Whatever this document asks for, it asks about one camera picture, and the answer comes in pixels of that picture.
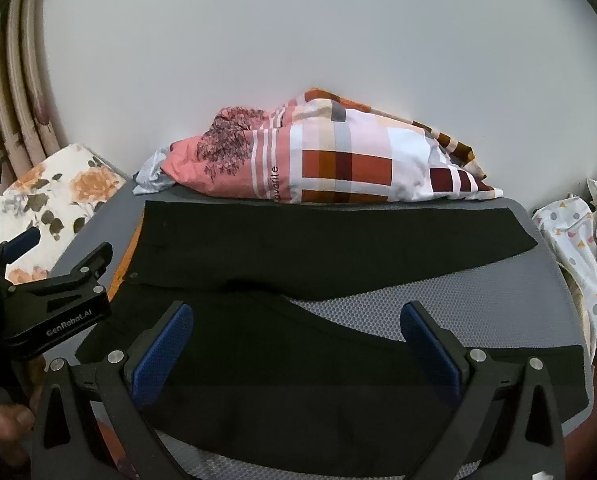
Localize black pants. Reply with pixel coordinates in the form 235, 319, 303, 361
72, 199, 591, 466

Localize person's left hand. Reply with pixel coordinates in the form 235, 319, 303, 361
0, 356, 46, 466

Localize floral orange rose pillow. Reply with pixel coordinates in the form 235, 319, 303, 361
0, 144, 125, 285

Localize light blue striped cloth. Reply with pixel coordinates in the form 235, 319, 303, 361
132, 146, 176, 196

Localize grey mesh mattress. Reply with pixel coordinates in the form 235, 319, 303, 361
48, 179, 595, 480

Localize beige pleated curtain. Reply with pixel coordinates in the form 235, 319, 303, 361
0, 0, 63, 188

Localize white dotted bedsheet pile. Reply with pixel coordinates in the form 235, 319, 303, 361
532, 179, 597, 351

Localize pink patchwork folded quilt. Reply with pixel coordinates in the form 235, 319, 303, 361
161, 89, 503, 204

